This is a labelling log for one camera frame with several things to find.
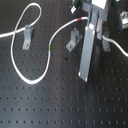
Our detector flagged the long grey gripper finger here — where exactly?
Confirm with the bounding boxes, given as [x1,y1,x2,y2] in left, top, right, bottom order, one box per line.
[79,9,98,82]

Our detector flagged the grey middle cable clip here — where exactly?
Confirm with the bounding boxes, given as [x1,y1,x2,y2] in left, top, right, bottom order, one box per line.
[66,28,82,52]

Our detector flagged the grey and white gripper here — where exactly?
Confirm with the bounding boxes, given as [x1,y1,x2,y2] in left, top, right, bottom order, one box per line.
[82,0,112,39]

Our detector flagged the green electronic part at edge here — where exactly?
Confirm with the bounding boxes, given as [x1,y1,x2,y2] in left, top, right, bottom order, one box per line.
[118,11,128,31]

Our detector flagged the grey left cable clip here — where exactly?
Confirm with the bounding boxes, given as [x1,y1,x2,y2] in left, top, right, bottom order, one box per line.
[22,25,33,50]

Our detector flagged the grey cable clip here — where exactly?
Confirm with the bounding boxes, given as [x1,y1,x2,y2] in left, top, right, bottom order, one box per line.
[22,25,33,50]
[101,27,112,52]
[66,28,82,52]

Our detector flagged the grey right cable clip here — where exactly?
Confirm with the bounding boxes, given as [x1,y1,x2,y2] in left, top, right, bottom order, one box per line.
[101,27,112,52]

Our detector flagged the white cable with coloured marks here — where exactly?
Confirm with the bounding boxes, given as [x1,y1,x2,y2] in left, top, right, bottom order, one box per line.
[0,2,128,85]

